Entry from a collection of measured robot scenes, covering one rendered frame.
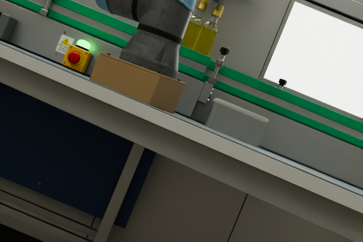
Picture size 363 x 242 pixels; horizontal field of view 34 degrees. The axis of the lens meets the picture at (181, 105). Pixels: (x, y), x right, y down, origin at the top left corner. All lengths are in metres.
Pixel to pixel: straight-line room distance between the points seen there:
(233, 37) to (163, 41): 0.84
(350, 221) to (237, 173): 0.26
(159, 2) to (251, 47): 0.86
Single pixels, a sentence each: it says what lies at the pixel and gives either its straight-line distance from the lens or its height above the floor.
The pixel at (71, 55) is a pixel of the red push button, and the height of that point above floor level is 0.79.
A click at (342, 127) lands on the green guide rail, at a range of 2.13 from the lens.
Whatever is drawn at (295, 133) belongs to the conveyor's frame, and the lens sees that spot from 2.08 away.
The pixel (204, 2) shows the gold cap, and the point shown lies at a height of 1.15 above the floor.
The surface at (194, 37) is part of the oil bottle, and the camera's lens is 2.10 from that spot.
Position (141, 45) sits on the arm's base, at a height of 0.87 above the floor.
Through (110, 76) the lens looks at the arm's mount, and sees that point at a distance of 1.43.
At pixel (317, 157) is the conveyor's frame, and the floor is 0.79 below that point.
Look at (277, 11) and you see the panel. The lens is 2.28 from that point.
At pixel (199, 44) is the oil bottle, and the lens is 2.09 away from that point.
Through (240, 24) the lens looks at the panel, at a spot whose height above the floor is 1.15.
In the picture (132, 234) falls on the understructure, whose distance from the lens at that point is 2.32.
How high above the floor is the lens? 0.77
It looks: level
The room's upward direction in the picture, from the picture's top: 22 degrees clockwise
